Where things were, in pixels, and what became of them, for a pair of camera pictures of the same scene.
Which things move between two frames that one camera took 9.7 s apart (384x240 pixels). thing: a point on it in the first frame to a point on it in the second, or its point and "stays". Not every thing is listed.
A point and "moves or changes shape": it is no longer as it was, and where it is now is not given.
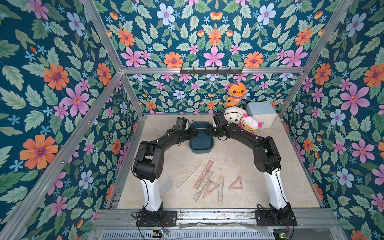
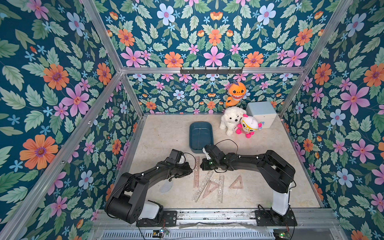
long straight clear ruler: [203, 174] moves or changes shape
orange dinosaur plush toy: [237, 90] stays
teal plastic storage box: [203, 143] stays
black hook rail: [211, 71] stays
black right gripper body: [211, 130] to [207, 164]
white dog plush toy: [234, 114] stays
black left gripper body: [187, 134] to [181, 170]
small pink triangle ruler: [237, 183] stays
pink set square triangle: [211, 186] stays
